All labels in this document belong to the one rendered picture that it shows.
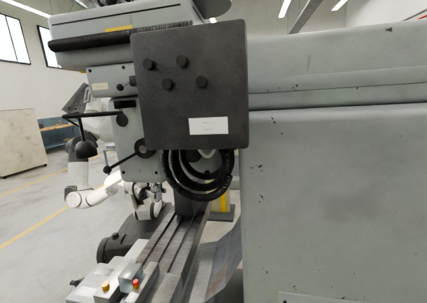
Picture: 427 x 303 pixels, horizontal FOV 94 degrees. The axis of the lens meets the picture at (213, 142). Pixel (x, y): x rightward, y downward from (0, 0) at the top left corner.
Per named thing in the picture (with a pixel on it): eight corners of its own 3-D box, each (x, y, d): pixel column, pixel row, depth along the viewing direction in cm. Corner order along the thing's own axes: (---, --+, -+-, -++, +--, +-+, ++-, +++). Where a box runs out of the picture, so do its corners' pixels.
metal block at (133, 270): (120, 291, 65) (117, 277, 63) (131, 276, 70) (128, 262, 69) (134, 294, 64) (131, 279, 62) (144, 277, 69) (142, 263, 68)
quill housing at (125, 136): (117, 185, 74) (101, 97, 67) (145, 166, 94) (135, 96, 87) (165, 186, 70) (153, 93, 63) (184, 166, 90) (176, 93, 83)
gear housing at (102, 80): (88, 98, 66) (81, 66, 63) (131, 97, 89) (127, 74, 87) (184, 91, 59) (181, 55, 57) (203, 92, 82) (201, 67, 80)
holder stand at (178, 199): (175, 215, 120) (171, 184, 116) (190, 197, 140) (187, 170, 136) (194, 217, 116) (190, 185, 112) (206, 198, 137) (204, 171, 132)
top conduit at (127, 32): (47, 51, 59) (45, 39, 59) (60, 54, 63) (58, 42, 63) (192, 32, 51) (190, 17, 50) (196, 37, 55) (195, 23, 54)
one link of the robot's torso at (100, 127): (87, 139, 135) (44, 116, 101) (115, 100, 145) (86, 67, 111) (123, 157, 131) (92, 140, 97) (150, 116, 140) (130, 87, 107)
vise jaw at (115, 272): (94, 305, 62) (92, 295, 61) (125, 265, 76) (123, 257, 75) (111, 309, 61) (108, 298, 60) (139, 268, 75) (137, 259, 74)
